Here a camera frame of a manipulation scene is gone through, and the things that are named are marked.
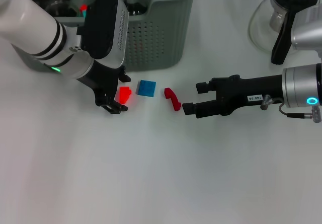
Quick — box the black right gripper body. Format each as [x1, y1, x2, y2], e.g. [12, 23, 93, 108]
[212, 74, 285, 116]

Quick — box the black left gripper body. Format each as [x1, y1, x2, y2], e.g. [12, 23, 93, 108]
[76, 59, 126, 106]

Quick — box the bright red slope brick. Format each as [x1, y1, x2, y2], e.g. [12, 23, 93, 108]
[118, 86, 132, 106]

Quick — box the blue square plate brick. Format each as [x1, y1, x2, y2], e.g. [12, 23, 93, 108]
[136, 80, 156, 98]

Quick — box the dark red brick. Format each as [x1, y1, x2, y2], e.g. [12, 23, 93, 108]
[164, 87, 183, 112]

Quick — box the glass teacup black holder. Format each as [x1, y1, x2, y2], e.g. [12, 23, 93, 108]
[44, 0, 78, 18]
[123, 0, 149, 17]

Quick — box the grey-green perforated storage bin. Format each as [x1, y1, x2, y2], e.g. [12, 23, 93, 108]
[11, 0, 202, 73]

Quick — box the right gripper silver cable plug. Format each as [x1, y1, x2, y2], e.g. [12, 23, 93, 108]
[260, 94, 322, 123]

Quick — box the glass pitcher black handle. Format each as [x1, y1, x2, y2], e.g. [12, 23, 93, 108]
[248, 0, 321, 65]

